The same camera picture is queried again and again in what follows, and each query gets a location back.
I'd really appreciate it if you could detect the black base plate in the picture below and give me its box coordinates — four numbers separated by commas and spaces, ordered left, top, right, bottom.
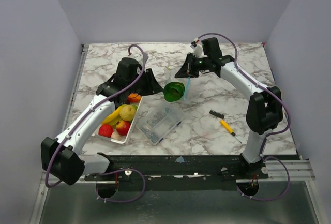
53, 154, 305, 191

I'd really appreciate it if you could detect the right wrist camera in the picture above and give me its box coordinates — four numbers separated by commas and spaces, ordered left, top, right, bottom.
190, 38, 203, 57

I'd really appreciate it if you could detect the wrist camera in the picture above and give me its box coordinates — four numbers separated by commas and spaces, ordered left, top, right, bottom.
130, 54, 149, 64
190, 38, 203, 57

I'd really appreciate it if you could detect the purple cable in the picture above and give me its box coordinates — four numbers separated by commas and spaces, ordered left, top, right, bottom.
45, 44, 146, 203
192, 32, 291, 201

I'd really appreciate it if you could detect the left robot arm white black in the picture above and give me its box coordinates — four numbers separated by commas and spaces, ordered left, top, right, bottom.
41, 57, 163, 185

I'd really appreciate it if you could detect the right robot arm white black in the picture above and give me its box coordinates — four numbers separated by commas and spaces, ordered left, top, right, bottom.
175, 37, 283, 178

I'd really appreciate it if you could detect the black bit holder strip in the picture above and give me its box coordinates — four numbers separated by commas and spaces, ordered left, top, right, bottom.
209, 110, 224, 119

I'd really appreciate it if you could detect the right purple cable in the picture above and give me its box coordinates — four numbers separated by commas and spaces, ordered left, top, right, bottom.
192, 32, 291, 201

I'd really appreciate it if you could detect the green leafy vegetable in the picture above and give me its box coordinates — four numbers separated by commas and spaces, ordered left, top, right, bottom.
163, 82, 185, 102

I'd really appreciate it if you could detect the yellow banana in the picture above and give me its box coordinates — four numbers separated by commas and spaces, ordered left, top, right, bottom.
102, 105, 125, 124

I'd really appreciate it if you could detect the yellow handled screwdriver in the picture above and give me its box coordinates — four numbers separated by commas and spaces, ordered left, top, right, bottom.
220, 119, 242, 144

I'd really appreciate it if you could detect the red yellow apple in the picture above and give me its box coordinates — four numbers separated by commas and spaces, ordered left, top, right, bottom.
115, 120, 131, 136

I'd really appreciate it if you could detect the orange red mango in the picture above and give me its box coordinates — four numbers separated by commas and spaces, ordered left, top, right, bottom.
128, 93, 141, 103

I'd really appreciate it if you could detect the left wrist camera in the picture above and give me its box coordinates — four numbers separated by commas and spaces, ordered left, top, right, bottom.
130, 54, 149, 64

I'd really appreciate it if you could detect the clear zip top bag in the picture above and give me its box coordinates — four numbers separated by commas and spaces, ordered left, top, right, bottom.
163, 66, 191, 103

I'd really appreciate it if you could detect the yellow lemon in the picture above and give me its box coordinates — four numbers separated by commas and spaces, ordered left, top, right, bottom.
119, 105, 136, 122

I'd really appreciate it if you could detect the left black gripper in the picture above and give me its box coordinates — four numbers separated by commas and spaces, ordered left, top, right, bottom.
128, 68, 164, 97

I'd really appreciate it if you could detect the white garlic bulb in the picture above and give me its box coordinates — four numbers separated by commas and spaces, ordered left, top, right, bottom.
111, 131, 122, 140

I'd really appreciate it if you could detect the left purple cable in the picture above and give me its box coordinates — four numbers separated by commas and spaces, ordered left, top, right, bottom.
45, 44, 146, 203

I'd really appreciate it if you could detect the clear plastic screw box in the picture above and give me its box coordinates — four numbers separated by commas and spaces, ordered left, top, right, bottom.
136, 102, 184, 145

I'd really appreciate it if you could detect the red strawberry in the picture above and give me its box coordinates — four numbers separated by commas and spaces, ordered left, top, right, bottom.
98, 124, 113, 138

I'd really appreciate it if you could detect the white perforated plastic basket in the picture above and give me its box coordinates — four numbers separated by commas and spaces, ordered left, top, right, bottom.
92, 93, 142, 144

